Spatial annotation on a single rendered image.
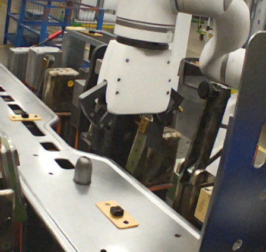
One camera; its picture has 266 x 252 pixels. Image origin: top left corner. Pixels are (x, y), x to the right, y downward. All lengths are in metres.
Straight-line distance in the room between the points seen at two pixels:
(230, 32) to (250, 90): 0.76
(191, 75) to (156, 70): 3.32
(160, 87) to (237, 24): 0.52
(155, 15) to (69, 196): 0.34
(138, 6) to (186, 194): 0.35
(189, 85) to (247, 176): 3.57
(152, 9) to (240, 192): 0.27
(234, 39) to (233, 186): 0.77
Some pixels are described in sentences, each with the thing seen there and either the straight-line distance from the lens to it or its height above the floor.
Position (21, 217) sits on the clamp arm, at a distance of 0.71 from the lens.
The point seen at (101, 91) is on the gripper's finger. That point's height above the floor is 1.20.
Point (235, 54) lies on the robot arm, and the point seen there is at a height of 1.20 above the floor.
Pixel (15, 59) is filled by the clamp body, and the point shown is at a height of 1.03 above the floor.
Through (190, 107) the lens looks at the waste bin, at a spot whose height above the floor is 0.34.
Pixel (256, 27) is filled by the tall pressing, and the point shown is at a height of 1.07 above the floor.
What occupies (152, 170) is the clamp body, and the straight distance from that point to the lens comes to 0.93.
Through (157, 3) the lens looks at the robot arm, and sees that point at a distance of 0.60.
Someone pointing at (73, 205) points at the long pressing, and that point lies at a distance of 0.74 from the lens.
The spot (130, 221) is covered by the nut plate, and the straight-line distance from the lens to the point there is 0.72.
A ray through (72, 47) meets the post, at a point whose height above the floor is 1.09.
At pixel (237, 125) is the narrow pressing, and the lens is 0.41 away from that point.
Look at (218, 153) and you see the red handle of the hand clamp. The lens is 0.80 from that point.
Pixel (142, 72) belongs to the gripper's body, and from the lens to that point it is 0.63.
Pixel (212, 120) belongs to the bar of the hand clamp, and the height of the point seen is 1.16.
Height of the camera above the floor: 1.36
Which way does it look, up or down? 18 degrees down
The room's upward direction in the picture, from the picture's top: 9 degrees clockwise
